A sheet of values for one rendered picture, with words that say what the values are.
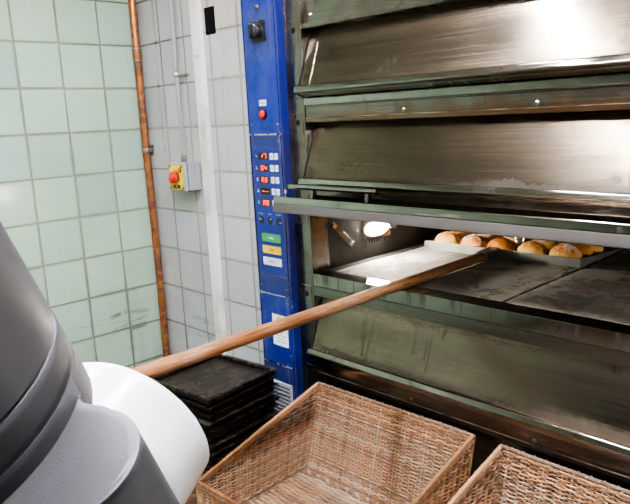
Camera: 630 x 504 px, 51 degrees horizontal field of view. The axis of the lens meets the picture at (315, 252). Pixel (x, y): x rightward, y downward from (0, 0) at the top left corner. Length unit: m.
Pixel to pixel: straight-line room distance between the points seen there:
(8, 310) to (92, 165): 2.42
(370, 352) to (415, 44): 0.84
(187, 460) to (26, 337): 0.09
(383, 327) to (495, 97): 0.71
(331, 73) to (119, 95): 1.03
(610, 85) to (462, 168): 0.37
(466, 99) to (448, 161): 0.15
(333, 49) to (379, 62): 0.19
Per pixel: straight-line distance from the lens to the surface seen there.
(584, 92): 1.48
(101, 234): 2.61
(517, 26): 1.56
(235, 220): 2.27
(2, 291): 0.17
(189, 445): 0.25
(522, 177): 1.52
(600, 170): 1.46
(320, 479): 2.08
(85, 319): 2.63
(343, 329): 1.98
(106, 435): 0.17
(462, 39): 1.62
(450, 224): 1.47
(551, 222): 1.36
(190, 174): 2.37
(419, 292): 1.76
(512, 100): 1.55
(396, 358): 1.85
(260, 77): 2.06
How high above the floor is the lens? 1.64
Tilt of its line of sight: 12 degrees down
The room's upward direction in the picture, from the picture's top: 3 degrees counter-clockwise
